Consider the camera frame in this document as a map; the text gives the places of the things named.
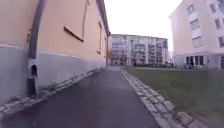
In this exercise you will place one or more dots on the person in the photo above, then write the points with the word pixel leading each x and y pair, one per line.
pixel 134 63

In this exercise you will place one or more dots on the orange building with grey base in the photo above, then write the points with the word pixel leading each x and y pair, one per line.
pixel 56 40

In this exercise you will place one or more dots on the dark asphalt path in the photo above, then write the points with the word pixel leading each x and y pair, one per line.
pixel 100 103

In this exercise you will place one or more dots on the green grass lawn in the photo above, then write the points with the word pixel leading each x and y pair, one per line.
pixel 186 86

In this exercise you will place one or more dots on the pale pink tall building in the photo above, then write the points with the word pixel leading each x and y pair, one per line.
pixel 200 33

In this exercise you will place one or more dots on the pale apartment block with balconies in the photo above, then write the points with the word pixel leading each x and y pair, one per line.
pixel 140 49

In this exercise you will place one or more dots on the grey cobblestone strip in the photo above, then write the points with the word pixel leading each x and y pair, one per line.
pixel 40 95
pixel 156 101

